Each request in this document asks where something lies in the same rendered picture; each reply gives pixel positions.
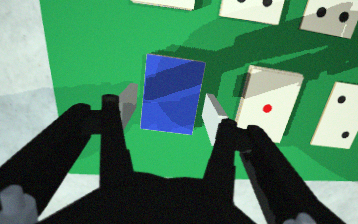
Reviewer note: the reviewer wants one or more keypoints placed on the green felt mat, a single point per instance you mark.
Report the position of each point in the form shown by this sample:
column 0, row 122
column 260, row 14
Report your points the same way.
column 98, row 47

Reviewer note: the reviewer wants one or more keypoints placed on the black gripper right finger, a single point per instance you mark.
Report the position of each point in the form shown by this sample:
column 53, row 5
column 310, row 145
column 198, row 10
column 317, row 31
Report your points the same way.
column 282, row 194

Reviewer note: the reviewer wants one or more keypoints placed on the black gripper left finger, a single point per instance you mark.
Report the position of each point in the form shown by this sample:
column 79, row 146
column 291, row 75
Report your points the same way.
column 31, row 177

